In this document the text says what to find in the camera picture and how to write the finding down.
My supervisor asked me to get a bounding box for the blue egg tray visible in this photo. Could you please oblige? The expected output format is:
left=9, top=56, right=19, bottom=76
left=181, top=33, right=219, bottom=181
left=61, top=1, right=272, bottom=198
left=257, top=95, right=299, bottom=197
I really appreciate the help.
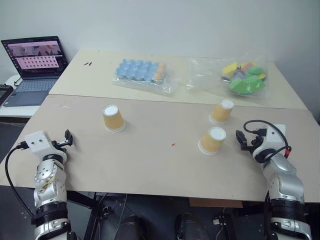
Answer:
left=114, top=58, right=161, bottom=82

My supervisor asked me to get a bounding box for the grey open laptop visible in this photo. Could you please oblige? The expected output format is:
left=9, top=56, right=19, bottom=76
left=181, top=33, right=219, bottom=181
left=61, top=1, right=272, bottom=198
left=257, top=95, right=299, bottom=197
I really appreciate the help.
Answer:
left=0, top=35, right=69, bottom=108

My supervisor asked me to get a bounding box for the yellow foam block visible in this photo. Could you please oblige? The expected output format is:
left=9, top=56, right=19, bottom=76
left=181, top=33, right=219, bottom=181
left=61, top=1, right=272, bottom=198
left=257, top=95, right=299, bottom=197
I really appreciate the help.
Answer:
left=223, top=63, right=241, bottom=76

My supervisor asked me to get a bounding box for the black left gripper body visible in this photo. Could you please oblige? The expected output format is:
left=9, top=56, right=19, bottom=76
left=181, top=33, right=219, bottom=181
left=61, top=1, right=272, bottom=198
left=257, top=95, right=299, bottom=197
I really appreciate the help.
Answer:
left=51, top=139, right=68, bottom=154

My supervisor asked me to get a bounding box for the orange paper cup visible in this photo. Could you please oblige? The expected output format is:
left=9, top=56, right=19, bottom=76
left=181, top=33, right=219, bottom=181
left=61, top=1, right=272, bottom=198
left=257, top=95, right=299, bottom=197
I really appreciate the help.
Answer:
left=197, top=126, right=227, bottom=156
left=208, top=98, right=235, bottom=126
left=101, top=104, right=126, bottom=133

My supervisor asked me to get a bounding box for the red foam block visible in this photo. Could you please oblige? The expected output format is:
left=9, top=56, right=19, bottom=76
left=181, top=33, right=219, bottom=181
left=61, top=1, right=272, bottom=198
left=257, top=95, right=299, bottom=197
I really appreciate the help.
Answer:
left=240, top=62, right=256, bottom=72

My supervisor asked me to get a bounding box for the clear bag of foam blocks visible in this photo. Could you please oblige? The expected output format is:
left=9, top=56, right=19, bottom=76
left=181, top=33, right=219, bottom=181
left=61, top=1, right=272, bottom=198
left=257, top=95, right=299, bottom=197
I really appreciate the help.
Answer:
left=185, top=52, right=270, bottom=101

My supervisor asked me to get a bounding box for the dark rounded shape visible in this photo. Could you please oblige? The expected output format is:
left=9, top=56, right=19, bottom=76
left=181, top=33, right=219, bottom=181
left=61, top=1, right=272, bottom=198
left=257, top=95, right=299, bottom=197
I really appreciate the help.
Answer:
left=118, top=214, right=146, bottom=240
left=174, top=212, right=210, bottom=240

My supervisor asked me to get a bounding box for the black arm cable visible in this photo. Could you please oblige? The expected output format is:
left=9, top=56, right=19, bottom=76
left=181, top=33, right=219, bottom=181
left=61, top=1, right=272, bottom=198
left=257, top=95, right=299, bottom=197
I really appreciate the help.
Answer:
left=243, top=120, right=293, bottom=158
left=4, top=141, right=35, bottom=219

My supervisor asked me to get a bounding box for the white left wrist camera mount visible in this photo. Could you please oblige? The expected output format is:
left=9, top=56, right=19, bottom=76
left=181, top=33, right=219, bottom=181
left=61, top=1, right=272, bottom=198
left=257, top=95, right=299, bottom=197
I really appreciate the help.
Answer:
left=24, top=130, right=68, bottom=163

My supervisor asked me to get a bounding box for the black table frame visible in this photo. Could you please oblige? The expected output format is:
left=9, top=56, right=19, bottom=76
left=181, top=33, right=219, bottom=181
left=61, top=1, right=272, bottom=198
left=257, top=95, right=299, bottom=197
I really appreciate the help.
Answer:
left=65, top=190, right=129, bottom=240

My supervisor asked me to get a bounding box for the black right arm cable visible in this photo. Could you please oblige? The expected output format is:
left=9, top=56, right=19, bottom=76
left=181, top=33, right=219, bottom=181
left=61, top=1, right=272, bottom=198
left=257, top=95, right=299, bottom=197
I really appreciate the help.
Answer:
left=243, top=120, right=293, bottom=158

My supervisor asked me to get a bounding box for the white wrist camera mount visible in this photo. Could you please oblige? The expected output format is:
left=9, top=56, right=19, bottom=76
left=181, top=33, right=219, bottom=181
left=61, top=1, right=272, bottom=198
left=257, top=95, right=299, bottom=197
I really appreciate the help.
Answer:
left=24, top=130, right=68, bottom=163
left=251, top=123, right=287, bottom=161

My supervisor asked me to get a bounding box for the black device with screen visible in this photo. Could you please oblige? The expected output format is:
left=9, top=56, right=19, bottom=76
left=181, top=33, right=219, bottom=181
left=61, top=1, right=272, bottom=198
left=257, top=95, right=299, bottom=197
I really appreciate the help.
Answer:
left=0, top=84, right=14, bottom=107

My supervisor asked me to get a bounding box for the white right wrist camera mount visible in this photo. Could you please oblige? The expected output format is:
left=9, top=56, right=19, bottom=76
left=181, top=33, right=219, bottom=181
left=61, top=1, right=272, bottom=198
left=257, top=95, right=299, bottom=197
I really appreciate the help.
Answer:
left=251, top=123, right=287, bottom=161

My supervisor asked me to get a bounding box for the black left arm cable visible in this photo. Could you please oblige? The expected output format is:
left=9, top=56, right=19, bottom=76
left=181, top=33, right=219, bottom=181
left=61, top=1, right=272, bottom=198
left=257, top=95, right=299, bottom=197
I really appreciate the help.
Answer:
left=4, top=141, right=35, bottom=219

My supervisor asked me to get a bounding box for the small green foam block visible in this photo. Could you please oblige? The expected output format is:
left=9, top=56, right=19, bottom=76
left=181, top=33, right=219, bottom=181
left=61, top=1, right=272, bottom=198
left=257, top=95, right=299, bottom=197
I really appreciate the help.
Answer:
left=246, top=65, right=264, bottom=76

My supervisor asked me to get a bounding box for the clear bag around egg tray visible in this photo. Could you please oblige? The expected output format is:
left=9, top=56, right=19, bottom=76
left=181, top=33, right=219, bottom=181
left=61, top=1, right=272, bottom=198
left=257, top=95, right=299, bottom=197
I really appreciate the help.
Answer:
left=111, top=57, right=180, bottom=96

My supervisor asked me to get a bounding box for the large green foam block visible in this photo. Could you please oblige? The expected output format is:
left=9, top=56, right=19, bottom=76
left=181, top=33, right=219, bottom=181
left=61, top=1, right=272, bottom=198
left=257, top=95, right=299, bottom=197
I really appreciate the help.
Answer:
left=228, top=75, right=266, bottom=95

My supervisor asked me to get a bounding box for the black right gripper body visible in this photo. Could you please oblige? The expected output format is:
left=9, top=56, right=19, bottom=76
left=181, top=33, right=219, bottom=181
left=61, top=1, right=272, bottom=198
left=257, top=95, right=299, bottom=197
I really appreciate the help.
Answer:
left=245, top=135, right=264, bottom=152

